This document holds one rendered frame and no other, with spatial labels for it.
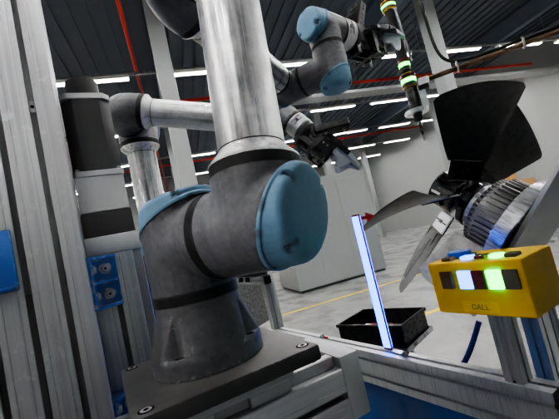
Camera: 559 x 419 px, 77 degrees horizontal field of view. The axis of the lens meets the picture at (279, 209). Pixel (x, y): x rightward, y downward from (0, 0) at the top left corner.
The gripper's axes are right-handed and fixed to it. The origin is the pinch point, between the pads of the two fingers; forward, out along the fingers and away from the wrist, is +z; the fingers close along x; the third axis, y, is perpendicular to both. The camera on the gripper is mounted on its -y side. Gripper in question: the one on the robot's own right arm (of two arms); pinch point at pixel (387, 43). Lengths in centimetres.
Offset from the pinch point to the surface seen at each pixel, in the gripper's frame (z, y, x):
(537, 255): -34, 60, 30
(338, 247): 465, 94, -435
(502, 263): -38, 60, 27
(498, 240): 1, 61, 14
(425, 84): 7.8, 13.7, 4.1
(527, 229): 7, 60, 19
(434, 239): 11, 60, -7
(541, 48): 1419, -376, -165
